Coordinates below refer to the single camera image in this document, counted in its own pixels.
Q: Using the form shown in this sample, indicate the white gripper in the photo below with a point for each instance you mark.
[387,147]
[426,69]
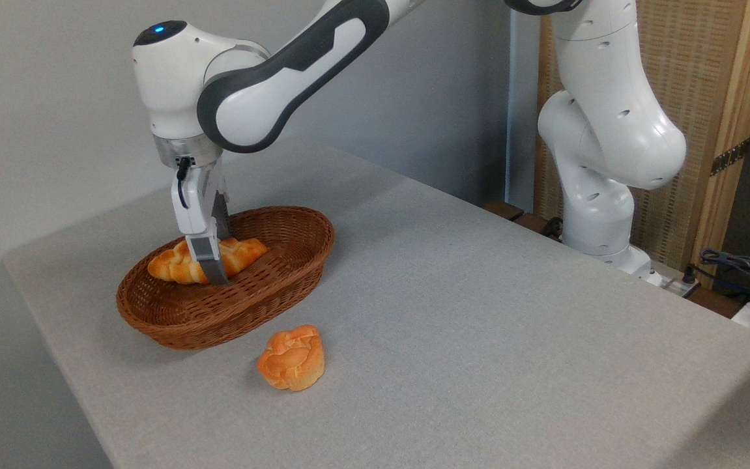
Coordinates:
[195,208]

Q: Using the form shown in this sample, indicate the long braided bread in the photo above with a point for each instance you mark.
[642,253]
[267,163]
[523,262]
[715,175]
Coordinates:
[166,264]

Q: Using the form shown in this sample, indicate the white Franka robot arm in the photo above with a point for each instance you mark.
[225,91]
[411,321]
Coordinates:
[264,98]

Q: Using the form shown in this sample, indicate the round knotted bread roll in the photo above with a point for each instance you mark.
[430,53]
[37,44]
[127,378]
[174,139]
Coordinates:
[293,358]

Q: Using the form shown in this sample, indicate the brown wicker basket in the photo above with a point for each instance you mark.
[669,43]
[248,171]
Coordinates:
[186,319]

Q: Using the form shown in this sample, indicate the brown wooden block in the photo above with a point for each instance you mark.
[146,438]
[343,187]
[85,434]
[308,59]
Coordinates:
[532,223]
[504,210]

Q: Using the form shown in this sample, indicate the dark metal hinge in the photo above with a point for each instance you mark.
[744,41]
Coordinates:
[730,156]

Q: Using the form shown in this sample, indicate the woven screen with wood frame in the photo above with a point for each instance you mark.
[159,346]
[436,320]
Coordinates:
[697,65]

